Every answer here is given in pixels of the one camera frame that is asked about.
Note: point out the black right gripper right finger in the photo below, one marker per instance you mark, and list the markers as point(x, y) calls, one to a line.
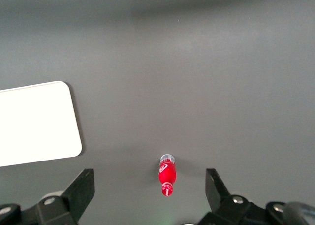
point(221, 198)

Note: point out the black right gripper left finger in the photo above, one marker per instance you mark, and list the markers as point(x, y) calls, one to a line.
point(73, 198)

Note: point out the red coke bottle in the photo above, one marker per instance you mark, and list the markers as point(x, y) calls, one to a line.
point(167, 175)

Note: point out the white rectangular tray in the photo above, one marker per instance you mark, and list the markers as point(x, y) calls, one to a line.
point(37, 124)

